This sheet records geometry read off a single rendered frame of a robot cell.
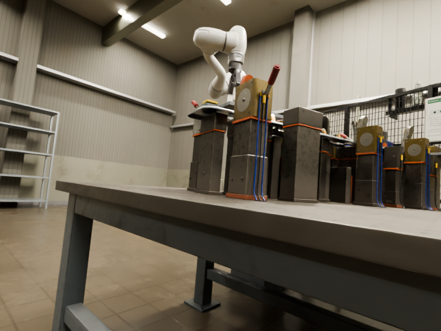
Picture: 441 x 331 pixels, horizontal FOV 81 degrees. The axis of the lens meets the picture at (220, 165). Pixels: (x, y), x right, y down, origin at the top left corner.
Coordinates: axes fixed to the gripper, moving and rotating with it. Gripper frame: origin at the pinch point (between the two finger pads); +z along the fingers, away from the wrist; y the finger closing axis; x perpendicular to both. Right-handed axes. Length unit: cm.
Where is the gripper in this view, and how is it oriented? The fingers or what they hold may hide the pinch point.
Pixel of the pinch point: (232, 100)
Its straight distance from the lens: 146.3
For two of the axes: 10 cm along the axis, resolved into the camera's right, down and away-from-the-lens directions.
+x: 9.7, 1.0, 2.3
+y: 2.4, -0.6, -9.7
